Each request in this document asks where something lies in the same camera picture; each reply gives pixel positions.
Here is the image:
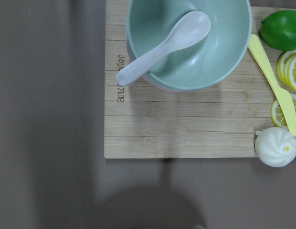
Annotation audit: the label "wooden cutting board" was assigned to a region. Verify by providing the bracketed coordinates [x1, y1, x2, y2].
[104, 0, 296, 159]

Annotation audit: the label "green lime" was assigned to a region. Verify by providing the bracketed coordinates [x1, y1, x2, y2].
[260, 10, 296, 51]

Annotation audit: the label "green stacked bowls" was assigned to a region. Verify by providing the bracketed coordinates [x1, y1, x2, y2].
[126, 0, 252, 91]

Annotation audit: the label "yellow plastic knife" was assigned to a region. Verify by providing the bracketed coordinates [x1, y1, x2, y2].
[248, 34, 296, 136]

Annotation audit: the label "white ceramic spoon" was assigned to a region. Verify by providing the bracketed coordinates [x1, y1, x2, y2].
[116, 10, 211, 86]

